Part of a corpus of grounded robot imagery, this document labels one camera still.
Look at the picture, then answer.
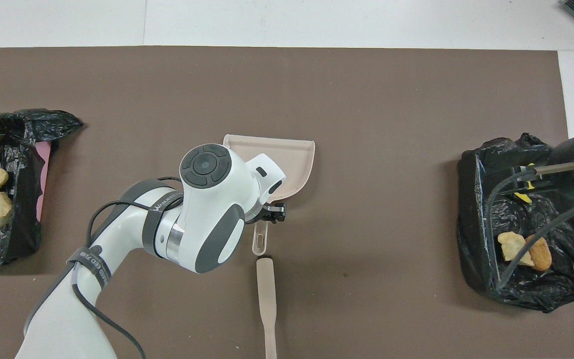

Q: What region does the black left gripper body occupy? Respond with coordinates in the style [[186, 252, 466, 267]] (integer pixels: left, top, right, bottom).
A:
[[259, 202, 287, 224]]

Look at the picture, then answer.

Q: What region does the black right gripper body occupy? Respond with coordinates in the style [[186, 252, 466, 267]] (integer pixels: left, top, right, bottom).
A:
[[513, 136, 574, 201]]

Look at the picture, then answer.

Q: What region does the yellow sponge piece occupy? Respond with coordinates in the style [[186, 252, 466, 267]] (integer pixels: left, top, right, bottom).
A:
[[514, 163, 537, 203]]

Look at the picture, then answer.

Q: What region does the beige plastic dustpan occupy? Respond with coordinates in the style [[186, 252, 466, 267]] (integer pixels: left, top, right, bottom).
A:
[[223, 134, 316, 256]]

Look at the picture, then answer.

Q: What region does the brown fried nugget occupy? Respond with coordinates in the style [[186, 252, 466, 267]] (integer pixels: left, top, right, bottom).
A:
[[525, 234, 553, 271]]

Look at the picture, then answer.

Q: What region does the orange striped croissant piece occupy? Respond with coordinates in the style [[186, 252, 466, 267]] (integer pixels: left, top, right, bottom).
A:
[[497, 232, 535, 267]]

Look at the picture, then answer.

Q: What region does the pink bin with black bag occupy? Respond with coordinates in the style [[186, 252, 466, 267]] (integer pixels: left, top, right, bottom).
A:
[[0, 109, 84, 267]]

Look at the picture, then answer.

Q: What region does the brown table mat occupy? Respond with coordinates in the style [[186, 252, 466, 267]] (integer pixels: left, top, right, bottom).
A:
[[0, 46, 574, 359]]

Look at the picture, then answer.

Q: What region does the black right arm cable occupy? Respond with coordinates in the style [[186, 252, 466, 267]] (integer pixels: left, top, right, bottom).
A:
[[485, 162, 574, 291]]

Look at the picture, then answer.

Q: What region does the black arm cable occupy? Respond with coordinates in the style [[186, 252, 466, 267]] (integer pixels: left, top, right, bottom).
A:
[[70, 176, 184, 359], [485, 162, 574, 291]]

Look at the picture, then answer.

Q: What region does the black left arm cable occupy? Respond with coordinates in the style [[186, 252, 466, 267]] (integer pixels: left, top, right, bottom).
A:
[[70, 176, 184, 359]]

